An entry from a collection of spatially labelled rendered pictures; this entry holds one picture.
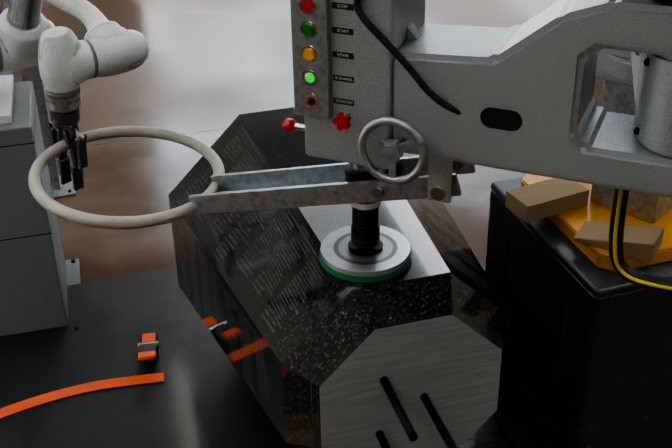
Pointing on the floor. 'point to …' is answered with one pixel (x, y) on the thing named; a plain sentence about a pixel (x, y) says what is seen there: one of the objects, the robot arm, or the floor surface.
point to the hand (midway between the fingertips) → (71, 175)
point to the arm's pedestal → (29, 230)
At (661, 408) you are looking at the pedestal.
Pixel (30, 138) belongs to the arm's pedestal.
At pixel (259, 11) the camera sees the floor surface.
